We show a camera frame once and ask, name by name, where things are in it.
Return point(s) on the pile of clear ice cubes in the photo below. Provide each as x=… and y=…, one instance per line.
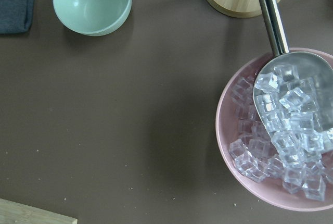
x=284, y=131

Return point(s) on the steel ice scoop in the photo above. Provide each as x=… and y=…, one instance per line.
x=307, y=65

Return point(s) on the mint green bowl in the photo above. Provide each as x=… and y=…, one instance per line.
x=92, y=17

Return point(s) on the grey folded cloth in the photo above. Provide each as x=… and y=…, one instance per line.
x=16, y=16

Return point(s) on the pink bowl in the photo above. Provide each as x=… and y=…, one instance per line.
x=226, y=127

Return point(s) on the bamboo cutting board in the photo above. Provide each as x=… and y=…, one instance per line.
x=12, y=212

